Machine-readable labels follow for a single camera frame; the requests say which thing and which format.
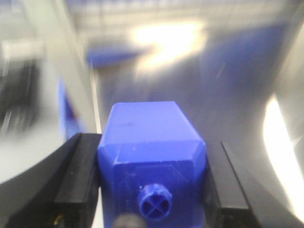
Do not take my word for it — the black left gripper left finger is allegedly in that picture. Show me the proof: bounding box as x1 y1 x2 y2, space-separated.
0 133 102 228

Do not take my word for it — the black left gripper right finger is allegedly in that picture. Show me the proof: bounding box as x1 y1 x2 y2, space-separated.
203 141 304 228

